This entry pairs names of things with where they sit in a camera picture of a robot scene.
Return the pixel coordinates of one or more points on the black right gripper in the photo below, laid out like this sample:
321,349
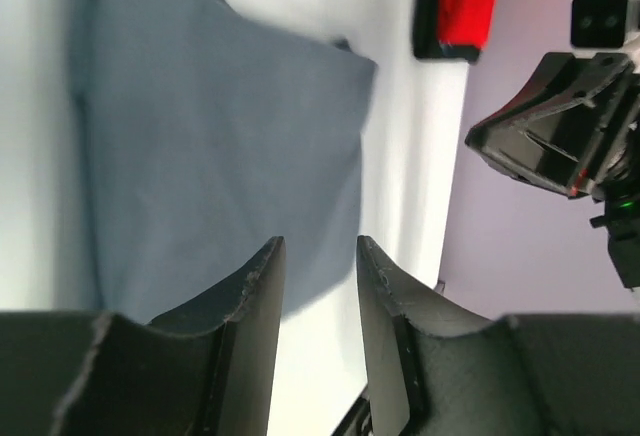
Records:
573,128

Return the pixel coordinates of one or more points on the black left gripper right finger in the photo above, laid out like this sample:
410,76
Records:
436,368

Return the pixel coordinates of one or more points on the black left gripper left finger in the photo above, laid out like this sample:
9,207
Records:
204,368

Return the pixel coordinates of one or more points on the grey t shirt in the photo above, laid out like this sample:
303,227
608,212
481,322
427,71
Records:
208,133

